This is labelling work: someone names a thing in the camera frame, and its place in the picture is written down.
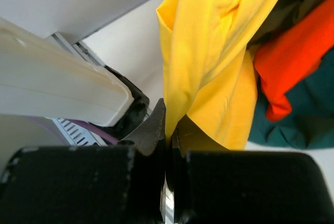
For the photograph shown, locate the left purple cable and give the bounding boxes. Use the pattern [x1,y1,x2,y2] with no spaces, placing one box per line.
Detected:
[26,115,118,146]

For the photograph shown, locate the dark green shorts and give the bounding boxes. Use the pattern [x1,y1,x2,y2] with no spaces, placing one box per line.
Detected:
[248,50,333,149]

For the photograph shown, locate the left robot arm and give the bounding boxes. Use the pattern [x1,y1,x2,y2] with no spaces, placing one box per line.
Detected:
[1,19,149,144]

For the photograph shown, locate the orange shorts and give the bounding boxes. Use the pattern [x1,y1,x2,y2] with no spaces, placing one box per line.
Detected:
[254,0,333,122]

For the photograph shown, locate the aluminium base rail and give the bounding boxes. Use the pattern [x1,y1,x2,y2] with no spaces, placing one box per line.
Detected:
[46,32,105,67]

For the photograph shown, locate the yellow shorts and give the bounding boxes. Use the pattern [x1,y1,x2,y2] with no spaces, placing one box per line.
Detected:
[156,0,278,150]

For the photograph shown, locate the olive green shorts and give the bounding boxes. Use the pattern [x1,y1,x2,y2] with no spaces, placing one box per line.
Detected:
[247,0,324,48]

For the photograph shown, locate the slotted cable duct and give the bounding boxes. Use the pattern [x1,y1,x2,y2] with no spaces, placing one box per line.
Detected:
[52,118,107,146]

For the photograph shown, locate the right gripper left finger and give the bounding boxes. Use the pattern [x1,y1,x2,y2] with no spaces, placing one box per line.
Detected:
[1,99,165,223]

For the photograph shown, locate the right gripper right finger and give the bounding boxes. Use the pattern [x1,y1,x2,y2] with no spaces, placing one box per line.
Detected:
[171,116,333,223]

